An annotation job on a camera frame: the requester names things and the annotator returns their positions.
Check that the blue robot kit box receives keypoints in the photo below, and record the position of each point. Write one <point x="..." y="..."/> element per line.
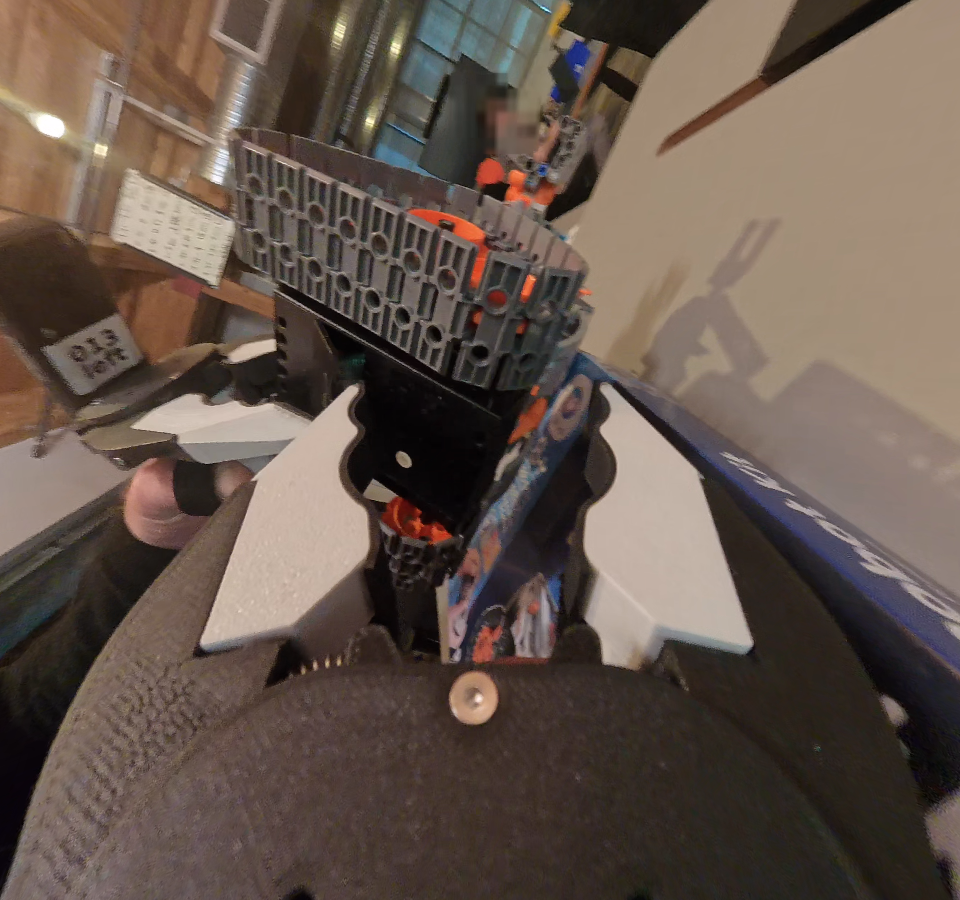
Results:
<point x="525" y="540"/>

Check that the tracked building-block toy robot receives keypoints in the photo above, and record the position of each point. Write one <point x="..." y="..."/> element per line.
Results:
<point x="390" y="256"/>

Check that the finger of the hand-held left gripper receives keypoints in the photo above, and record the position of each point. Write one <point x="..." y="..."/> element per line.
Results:
<point x="225" y="424"/>

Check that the grey desk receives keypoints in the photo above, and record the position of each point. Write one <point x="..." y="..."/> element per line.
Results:
<point x="780" y="241"/>

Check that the silver ventilation duct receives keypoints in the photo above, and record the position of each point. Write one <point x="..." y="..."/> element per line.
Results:
<point x="233" y="121"/>

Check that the person's left hand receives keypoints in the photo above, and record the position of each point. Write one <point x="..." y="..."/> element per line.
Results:
<point x="165" y="503"/>

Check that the white grid panel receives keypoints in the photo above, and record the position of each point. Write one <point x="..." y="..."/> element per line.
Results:
<point x="173" y="226"/>

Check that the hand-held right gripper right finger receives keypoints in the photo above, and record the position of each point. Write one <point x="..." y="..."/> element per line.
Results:
<point x="660" y="540"/>

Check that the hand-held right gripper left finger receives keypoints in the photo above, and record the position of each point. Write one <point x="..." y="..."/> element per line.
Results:
<point x="285" y="555"/>

